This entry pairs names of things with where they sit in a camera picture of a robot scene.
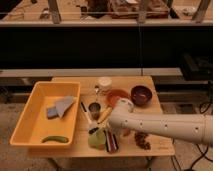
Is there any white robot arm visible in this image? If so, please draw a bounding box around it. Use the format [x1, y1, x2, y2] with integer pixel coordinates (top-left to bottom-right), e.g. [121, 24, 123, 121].
[108, 98, 213, 147]

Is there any white paper cup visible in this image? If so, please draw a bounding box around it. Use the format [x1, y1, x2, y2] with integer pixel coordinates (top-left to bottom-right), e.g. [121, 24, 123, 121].
[98, 77, 112, 93]

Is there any small metal cup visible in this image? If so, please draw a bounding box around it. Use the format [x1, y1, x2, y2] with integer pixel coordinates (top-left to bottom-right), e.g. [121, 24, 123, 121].
[89, 102, 101, 120]

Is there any green plastic cup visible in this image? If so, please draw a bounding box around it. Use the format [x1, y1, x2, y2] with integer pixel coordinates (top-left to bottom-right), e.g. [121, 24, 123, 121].
[88, 129, 106, 150]

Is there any metal spoon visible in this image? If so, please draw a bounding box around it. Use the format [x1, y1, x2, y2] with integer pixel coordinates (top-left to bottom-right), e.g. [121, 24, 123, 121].
[94, 85, 100, 102]

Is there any dark red bowl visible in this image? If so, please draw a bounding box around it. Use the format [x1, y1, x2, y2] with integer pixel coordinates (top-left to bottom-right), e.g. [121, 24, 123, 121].
[131, 85, 152, 106]

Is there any grey folded cloth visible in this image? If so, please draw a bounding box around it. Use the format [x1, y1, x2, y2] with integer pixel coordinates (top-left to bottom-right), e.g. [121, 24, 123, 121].
[55, 96, 75, 118]

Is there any wooden table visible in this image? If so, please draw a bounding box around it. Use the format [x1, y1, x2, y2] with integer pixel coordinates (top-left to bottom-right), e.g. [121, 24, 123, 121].
[28, 76, 175, 158]

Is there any brown grape bunch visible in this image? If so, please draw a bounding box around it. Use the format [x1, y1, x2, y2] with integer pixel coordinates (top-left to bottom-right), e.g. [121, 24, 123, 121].
[134, 132, 151, 150]

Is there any blue sponge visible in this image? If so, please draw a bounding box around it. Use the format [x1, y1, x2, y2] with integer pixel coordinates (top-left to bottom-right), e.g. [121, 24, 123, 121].
[46, 106, 58, 119]

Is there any green cucumber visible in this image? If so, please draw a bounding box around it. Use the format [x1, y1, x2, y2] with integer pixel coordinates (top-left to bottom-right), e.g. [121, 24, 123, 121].
[41, 136, 69, 143]

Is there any yellow plastic bin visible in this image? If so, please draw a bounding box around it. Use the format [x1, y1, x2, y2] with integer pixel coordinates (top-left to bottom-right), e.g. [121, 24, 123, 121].
[10, 81, 81, 148]

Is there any black cable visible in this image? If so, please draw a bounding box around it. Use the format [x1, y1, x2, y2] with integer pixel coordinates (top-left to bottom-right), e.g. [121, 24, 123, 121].
[169, 99, 213, 171]

